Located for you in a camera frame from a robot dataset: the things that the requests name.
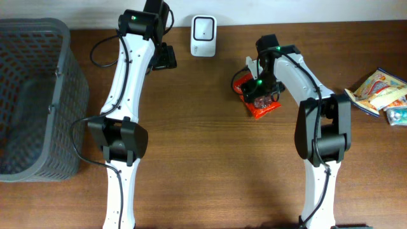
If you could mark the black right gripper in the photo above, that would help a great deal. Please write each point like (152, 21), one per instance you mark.
(252, 84)

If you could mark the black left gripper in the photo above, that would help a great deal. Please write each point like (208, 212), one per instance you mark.
(168, 59)

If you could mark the red snack packet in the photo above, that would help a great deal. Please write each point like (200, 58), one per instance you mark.
(259, 107)

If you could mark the yellow chip bag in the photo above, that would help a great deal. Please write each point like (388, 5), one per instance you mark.
(377, 92)

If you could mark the teal tissue pack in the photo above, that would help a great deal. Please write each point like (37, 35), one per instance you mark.
(397, 117)

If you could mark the orange small box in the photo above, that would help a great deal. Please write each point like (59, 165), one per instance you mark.
(401, 103)

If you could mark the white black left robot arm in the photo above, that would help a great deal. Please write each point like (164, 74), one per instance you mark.
(122, 141)

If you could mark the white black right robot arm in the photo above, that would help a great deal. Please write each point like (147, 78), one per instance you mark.
(323, 127)

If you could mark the white barcode scanner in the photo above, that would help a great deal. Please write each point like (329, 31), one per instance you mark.
(203, 36)

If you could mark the grey plastic mesh basket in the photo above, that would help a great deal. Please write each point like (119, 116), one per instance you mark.
(43, 94)

